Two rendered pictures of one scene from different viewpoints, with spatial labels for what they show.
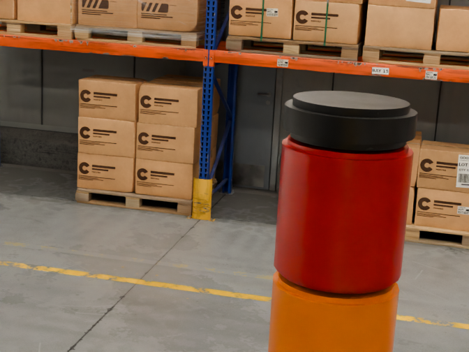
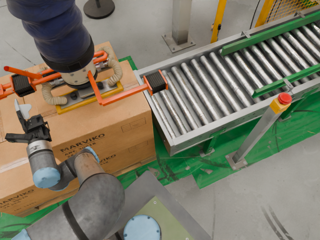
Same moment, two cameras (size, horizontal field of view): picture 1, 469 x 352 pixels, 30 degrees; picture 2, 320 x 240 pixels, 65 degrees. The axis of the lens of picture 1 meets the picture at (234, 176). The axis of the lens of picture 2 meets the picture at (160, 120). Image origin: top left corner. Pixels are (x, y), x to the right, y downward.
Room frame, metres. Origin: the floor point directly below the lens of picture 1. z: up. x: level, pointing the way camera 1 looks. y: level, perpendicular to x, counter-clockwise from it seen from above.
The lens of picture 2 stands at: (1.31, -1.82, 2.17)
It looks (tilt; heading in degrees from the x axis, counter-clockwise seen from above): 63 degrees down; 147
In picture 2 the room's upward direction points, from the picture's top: 2 degrees counter-clockwise
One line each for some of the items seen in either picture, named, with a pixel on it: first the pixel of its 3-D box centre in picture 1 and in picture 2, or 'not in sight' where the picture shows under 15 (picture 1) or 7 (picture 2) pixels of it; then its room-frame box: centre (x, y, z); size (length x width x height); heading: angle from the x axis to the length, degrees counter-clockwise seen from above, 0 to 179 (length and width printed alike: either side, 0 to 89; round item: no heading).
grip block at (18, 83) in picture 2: not in sight; (23, 84); (0.38, -1.96, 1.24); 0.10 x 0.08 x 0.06; 170
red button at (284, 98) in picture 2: not in sight; (284, 99); (1.10, -0.89, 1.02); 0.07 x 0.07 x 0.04
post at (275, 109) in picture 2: not in sight; (253, 137); (1.10, -0.89, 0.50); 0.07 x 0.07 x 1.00; 79
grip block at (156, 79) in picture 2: not in sight; (155, 82); (0.74, -1.46, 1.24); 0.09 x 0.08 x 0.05; 170
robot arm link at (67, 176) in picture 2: not in sight; (57, 176); (0.82, -2.04, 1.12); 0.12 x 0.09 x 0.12; 91
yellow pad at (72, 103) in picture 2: not in sight; (87, 92); (0.52, -1.73, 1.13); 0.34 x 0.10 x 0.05; 80
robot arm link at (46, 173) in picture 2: not in sight; (45, 169); (0.82, -2.04, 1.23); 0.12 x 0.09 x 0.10; 170
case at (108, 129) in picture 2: not in sight; (98, 116); (0.44, -1.73, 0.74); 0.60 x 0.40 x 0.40; 78
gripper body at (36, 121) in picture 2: not in sight; (36, 132); (0.65, -2.00, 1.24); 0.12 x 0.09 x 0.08; 170
